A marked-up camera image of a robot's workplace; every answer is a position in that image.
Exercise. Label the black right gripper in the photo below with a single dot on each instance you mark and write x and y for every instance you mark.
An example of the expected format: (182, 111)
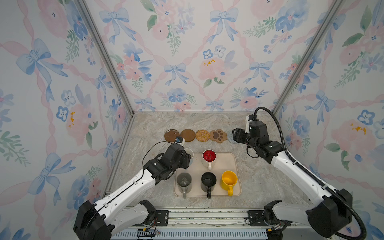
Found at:
(239, 134)

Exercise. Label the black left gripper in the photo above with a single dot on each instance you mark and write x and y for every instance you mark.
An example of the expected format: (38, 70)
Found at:
(186, 158)

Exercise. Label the grey mug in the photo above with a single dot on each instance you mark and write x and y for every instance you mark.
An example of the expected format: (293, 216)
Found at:
(184, 183)

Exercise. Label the cork paw print coaster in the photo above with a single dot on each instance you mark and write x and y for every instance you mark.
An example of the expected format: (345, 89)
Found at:
(218, 136)

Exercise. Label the plain brown wooden coaster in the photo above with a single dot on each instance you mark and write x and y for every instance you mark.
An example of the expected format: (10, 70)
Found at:
(188, 135)

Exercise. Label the dark wooden coaster white marks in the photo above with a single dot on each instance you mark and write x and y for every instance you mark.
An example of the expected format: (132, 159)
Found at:
(171, 135)

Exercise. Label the rattan woven round coaster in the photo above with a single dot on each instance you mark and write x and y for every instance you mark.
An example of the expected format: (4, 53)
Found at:
(203, 135)

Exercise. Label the yellow mug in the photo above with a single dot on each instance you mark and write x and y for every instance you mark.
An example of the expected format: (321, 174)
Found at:
(228, 182)

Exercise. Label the light blue mug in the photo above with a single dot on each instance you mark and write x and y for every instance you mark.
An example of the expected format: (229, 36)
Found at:
(189, 152)

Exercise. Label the blue woven round coaster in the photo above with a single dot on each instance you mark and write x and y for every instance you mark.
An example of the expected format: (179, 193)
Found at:
(230, 138)

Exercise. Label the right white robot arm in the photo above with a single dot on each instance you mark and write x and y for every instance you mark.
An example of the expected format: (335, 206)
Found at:
(327, 214)

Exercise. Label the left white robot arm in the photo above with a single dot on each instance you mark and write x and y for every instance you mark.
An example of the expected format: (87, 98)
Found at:
(110, 215)

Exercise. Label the red mug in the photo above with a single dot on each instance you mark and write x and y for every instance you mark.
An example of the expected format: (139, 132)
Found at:
(208, 159)

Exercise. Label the beige serving tray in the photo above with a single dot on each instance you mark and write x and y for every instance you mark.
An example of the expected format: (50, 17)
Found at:
(223, 163)

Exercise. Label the black mug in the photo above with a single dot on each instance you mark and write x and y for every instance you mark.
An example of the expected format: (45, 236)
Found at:
(208, 183)

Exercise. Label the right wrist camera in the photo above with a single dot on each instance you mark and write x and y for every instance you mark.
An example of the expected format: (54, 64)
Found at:
(247, 129)

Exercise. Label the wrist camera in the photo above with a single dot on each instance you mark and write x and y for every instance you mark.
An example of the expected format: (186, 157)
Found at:
(180, 141)
(247, 129)

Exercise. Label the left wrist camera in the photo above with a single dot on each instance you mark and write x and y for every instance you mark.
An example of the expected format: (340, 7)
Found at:
(180, 141)

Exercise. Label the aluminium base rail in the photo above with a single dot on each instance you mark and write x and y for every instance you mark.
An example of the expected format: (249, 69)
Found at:
(216, 224)

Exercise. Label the aluminium corner frame post left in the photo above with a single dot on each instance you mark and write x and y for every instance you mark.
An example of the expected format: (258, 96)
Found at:
(94, 32)

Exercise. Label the aluminium corner frame post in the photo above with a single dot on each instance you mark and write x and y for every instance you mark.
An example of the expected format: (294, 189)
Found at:
(321, 32)
(94, 32)

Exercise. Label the aluminium corner frame post right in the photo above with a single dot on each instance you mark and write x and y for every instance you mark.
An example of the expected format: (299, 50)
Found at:
(321, 32)

